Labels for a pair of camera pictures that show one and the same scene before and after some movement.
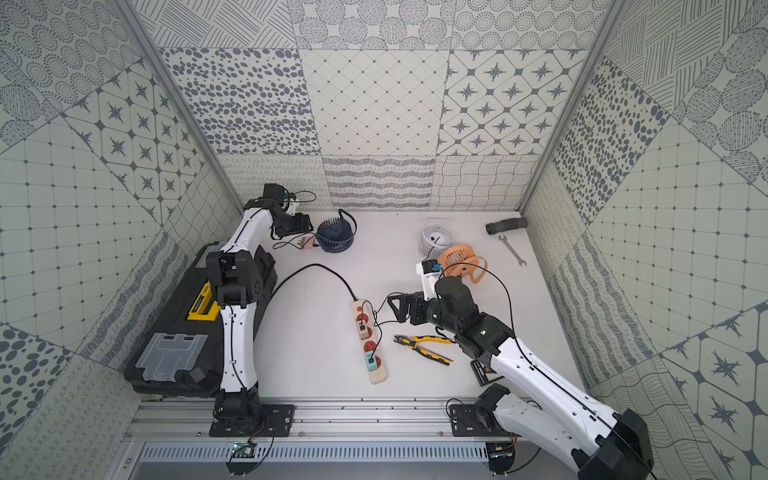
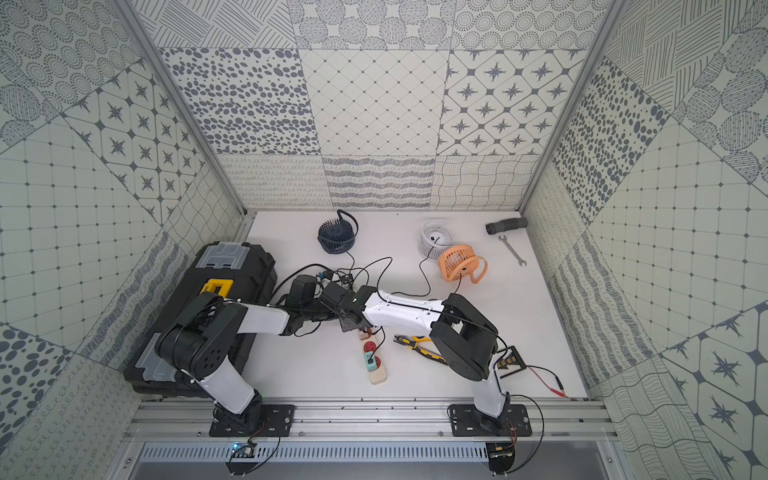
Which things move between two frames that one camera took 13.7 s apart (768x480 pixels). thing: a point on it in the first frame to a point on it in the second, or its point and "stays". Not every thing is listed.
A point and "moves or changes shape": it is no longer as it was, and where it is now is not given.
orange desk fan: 460,260 stays
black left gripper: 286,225 to 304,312
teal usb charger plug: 371,360 stays
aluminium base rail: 327,430 stays
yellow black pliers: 412,342 stays
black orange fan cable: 372,357 moves or changes shape
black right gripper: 417,299 to 345,328
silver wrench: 520,261 stays
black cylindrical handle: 506,225 stays
